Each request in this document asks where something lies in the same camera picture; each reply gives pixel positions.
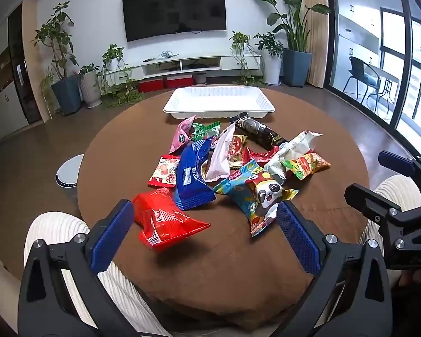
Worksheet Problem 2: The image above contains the bushy plant in white pot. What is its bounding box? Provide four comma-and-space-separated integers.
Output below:
253, 31, 284, 85

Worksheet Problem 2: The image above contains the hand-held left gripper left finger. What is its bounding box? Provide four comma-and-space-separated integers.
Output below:
17, 199, 141, 337

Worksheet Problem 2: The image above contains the plant in ribbed white pot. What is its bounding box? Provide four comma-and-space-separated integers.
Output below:
78, 64, 103, 109

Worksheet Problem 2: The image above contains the pink snack packet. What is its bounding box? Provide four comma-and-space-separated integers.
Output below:
169, 115, 196, 155

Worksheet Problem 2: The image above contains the black wall television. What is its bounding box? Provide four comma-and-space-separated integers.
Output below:
122, 0, 227, 42

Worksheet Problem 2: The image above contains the blue snack packet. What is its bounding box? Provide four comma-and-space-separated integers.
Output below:
175, 137, 217, 211

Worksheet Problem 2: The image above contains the white plastic tray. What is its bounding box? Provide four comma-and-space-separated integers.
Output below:
163, 87, 276, 119

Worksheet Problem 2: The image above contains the trailing pothos plant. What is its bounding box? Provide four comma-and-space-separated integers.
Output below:
229, 31, 265, 86
98, 44, 144, 108

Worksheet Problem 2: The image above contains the wooden wall cabinet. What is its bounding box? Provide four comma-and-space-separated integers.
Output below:
0, 2, 44, 144

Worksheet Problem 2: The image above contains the red storage box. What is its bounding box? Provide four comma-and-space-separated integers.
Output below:
138, 79, 164, 93
165, 76, 196, 89

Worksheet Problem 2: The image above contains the strawberry print snack packet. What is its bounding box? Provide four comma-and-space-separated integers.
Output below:
147, 154, 180, 188

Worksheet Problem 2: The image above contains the white silver snack packet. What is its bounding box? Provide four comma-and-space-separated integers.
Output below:
265, 131, 323, 185

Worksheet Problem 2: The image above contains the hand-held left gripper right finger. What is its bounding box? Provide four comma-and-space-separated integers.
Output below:
276, 202, 393, 337

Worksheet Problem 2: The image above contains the gold snack packet red label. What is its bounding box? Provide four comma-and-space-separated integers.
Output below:
228, 134, 248, 169

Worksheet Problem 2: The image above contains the black snack packet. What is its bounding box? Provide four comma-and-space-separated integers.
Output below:
229, 110, 285, 150

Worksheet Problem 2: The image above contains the long white snack packet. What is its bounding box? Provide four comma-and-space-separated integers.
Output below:
203, 124, 237, 183

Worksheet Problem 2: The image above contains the beige curtain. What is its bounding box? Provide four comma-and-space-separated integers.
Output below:
302, 0, 330, 88

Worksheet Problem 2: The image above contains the person's right leg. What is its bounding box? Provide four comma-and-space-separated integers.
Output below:
363, 175, 421, 253

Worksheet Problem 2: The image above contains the black balcony chair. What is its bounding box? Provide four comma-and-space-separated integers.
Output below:
343, 56, 381, 105

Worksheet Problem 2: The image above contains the white round appliance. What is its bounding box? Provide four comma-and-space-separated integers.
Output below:
55, 154, 85, 187

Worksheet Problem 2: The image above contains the tall broadleaf plant blue pot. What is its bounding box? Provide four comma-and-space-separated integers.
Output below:
246, 0, 332, 88

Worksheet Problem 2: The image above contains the crimson snack packet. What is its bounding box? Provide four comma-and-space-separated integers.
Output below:
241, 145, 280, 165

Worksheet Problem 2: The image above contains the panda print snack packet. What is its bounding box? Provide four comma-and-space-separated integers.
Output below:
214, 159, 299, 237

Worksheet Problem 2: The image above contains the balcony table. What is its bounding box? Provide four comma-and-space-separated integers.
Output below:
367, 67, 401, 115

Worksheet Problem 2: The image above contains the orange green snack packet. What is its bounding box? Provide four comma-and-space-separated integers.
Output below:
282, 152, 331, 181

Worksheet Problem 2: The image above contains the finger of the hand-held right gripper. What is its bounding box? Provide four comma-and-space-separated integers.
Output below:
344, 183, 421, 239
378, 150, 421, 197

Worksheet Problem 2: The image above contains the white television cabinet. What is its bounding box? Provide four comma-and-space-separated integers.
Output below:
103, 54, 264, 81

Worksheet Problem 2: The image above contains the leafy tree in blue pot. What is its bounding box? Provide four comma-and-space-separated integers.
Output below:
31, 2, 83, 116

